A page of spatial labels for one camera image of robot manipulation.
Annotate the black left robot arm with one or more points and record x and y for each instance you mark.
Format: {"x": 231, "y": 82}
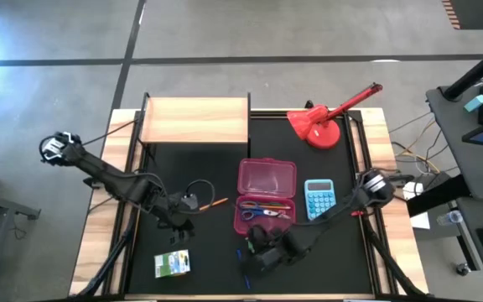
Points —
{"x": 107, "y": 178}

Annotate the black metal table frame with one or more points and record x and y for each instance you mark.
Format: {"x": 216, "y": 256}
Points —
{"x": 386, "y": 258}

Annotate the light blue calculator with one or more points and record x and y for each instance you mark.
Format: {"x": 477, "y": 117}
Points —
{"x": 319, "y": 197}

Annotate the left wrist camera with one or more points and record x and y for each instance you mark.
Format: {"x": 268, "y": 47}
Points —
{"x": 189, "y": 201}

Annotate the clear water bottle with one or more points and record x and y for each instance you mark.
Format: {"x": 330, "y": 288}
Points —
{"x": 451, "y": 218}

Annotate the caster wheel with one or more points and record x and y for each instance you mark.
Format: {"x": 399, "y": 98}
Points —
{"x": 463, "y": 269}

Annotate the wooden shelf with black frame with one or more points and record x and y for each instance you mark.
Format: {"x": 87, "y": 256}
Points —
{"x": 195, "y": 119}

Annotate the orange pencil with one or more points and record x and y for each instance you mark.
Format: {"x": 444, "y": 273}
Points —
{"x": 218, "y": 202}
{"x": 279, "y": 206}

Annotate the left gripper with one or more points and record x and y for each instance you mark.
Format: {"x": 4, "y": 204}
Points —
{"x": 176, "y": 220}

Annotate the pink translucent pencil case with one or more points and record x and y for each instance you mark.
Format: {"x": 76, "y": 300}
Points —
{"x": 266, "y": 176}

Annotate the black desk with keyboard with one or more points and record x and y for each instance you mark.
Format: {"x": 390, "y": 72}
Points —
{"x": 472, "y": 218}

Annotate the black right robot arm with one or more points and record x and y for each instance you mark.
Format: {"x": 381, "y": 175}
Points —
{"x": 333, "y": 211}

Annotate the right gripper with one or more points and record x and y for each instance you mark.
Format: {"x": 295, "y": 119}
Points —
{"x": 277, "y": 256}

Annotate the blue mechanical pencil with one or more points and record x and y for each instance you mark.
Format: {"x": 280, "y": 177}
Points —
{"x": 238, "y": 255}

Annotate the green and white crayon box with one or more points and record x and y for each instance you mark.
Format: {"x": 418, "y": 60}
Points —
{"x": 172, "y": 264}

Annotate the red desk lamp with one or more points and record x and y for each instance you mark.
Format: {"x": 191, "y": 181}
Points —
{"x": 323, "y": 134}

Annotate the green pencil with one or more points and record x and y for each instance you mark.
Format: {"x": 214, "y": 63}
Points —
{"x": 258, "y": 203}

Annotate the black pole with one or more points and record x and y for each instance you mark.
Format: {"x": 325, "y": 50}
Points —
{"x": 476, "y": 71}

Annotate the small teal box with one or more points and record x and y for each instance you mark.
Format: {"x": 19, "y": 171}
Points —
{"x": 475, "y": 103}

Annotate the black side desk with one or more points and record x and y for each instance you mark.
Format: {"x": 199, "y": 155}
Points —
{"x": 455, "y": 138}

